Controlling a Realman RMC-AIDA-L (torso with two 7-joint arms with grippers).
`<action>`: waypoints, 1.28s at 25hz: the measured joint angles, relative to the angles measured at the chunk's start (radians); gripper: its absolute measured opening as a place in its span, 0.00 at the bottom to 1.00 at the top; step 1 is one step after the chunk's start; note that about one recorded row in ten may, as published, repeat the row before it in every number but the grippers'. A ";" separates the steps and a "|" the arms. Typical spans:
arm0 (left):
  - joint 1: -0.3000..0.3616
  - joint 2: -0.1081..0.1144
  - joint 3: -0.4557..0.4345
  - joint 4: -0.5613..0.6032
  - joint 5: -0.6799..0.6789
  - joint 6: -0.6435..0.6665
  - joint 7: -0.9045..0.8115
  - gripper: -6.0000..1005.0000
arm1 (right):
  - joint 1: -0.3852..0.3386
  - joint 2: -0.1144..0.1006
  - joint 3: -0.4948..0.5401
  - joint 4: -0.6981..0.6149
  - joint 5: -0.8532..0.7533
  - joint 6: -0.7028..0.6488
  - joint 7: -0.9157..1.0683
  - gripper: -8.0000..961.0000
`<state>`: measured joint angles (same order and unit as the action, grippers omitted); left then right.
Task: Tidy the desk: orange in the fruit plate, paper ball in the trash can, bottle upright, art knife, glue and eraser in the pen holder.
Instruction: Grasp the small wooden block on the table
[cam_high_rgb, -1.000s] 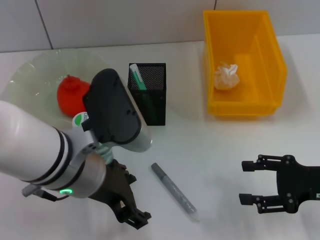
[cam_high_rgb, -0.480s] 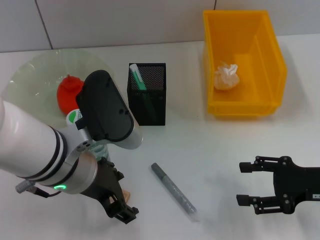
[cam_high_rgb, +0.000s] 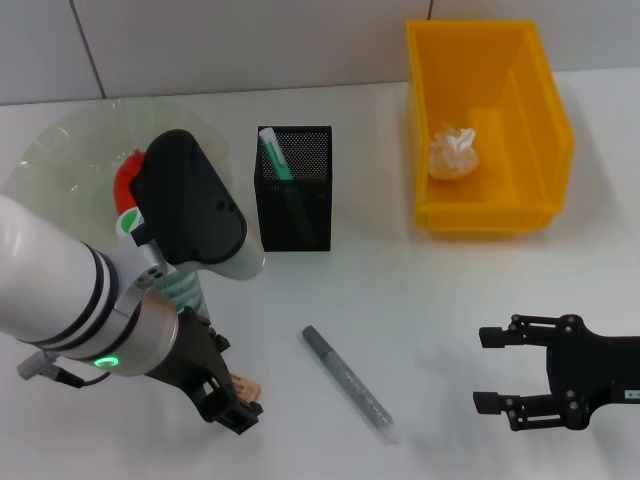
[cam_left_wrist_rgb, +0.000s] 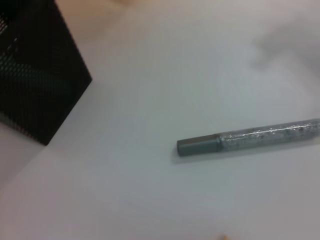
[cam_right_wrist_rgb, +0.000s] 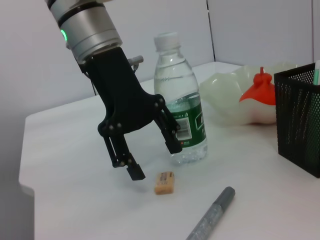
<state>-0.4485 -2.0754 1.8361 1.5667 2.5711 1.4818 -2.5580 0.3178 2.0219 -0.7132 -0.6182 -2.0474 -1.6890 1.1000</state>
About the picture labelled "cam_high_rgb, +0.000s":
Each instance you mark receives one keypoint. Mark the left wrist camera housing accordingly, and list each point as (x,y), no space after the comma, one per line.
(195,200)

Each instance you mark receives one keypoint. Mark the black mesh pen holder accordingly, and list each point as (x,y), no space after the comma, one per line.
(295,225)

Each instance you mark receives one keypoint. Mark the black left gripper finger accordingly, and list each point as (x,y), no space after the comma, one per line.
(235,415)

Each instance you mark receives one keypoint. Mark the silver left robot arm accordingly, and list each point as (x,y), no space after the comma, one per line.
(40,280)

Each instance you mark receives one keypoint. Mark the red-orange toy fruit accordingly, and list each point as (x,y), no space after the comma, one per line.
(124,182)

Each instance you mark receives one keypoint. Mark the white paper ball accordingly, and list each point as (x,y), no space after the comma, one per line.
(452,155)

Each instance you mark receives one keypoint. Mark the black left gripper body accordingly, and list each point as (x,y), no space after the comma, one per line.
(190,355)

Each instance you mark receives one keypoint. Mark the wavy glass fruit plate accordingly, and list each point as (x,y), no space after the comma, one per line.
(75,150)

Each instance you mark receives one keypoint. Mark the mint green pen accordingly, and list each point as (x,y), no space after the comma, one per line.
(277,160)

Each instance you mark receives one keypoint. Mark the wooden pencil sharpener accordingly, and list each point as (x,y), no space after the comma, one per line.
(248,387)

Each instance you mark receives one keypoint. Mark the yellow plastic storage bin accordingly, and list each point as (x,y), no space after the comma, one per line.
(540,175)

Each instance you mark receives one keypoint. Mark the grey marker pen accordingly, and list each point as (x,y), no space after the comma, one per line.
(345,380)

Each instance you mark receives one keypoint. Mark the green label water bottle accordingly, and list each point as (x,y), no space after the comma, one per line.
(185,292)

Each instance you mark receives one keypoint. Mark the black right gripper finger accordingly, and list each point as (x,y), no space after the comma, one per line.
(530,332)
(530,410)

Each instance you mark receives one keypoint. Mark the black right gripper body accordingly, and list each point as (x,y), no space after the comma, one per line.
(595,370)

